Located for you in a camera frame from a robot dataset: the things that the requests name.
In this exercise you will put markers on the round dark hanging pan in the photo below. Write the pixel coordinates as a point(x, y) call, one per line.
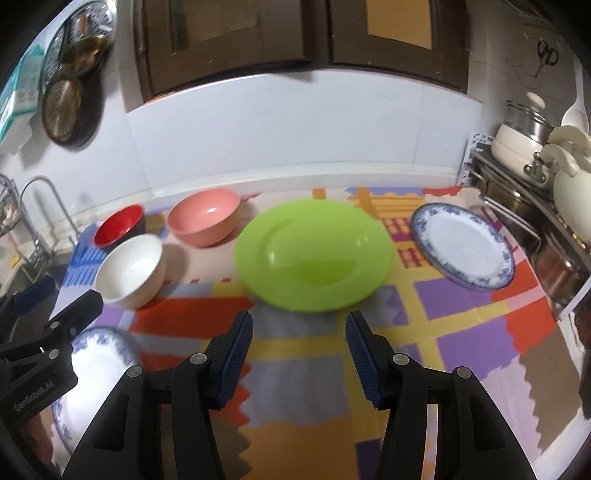
point(64, 110)

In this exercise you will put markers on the red and black bowl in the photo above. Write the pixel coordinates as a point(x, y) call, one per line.
point(117, 226)

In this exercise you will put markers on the pink bowl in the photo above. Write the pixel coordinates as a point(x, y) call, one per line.
point(203, 221)

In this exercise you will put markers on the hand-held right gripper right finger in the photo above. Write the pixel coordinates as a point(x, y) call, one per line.
point(362, 360)

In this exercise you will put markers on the white ladle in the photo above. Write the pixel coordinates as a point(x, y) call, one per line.
point(575, 115)

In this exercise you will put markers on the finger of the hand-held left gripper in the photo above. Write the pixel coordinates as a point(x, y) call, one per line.
point(32, 295)
point(78, 314)

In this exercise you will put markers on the white bowl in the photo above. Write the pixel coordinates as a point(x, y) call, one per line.
point(131, 272)

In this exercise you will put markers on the metal faucet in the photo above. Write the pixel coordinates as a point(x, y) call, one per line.
point(51, 194)

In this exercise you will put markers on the black scissors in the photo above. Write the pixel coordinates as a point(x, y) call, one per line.
point(547, 55)

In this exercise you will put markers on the cream white kettle pot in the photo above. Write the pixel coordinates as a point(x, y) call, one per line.
point(570, 184)

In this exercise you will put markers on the colourful patchwork mat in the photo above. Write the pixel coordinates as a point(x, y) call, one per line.
point(461, 332)

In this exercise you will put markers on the white perforated board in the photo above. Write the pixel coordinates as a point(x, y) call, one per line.
point(475, 147)

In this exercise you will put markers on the blue patterned white plate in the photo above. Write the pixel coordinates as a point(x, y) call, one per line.
point(99, 369)
point(461, 244)

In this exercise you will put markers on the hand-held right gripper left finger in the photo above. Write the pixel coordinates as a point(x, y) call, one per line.
point(235, 360)

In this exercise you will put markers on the teal and white packet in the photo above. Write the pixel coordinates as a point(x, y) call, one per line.
point(21, 92)

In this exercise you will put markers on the white cooking pot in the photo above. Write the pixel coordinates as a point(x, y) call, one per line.
point(512, 147)

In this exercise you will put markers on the steel pot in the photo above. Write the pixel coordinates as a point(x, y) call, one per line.
point(512, 198)

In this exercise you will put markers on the metal pot rack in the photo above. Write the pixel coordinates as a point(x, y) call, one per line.
point(508, 205)

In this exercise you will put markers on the green plate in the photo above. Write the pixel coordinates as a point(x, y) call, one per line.
point(314, 254)

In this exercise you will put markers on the dark wooden cabinet door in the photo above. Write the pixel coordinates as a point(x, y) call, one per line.
point(231, 41)
point(397, 37)

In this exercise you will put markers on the glass pot lid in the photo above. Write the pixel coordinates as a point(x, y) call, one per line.
point(526, 110)

